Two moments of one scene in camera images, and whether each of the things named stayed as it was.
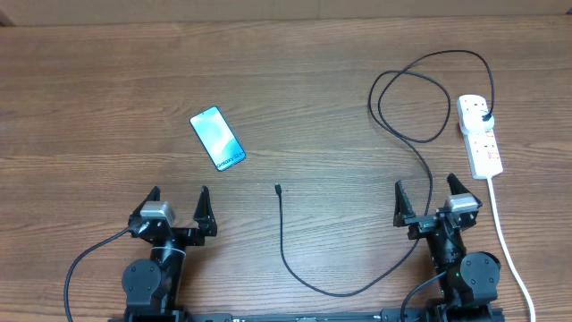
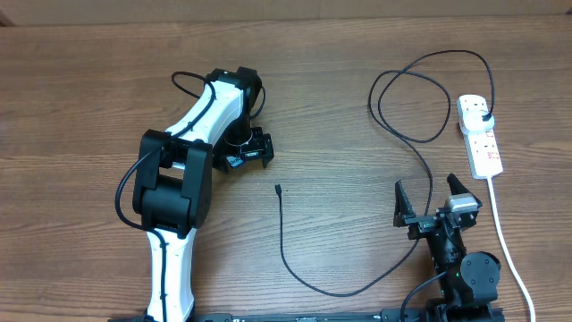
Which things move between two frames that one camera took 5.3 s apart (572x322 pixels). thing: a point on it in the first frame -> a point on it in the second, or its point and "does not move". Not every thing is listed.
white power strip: [482, 149] does not move
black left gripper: [206, 224] -> [262, 146]
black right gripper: [401, 214] does not move
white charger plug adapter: [473, 122] does not move
